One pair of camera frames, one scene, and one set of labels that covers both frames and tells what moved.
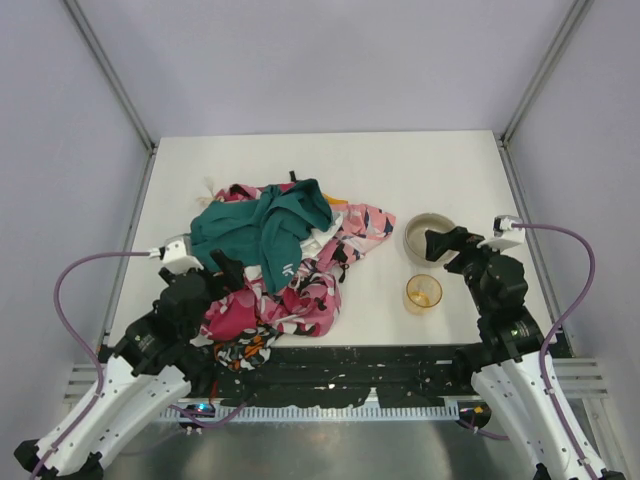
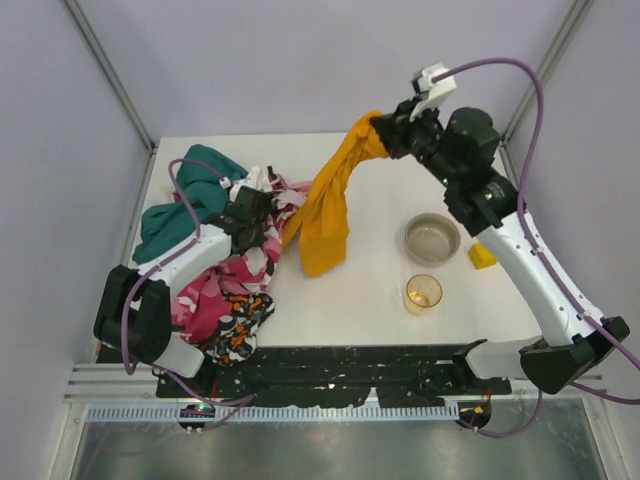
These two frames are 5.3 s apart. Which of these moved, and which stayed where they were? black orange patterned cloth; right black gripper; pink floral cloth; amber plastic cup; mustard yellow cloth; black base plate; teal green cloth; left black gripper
Moved: black orange patterned cloth; left black gripper; mustard yellow cloth; teal green cloth; right black gripper; pink floral cloth
Stayed: amber plastic cup; black base plate
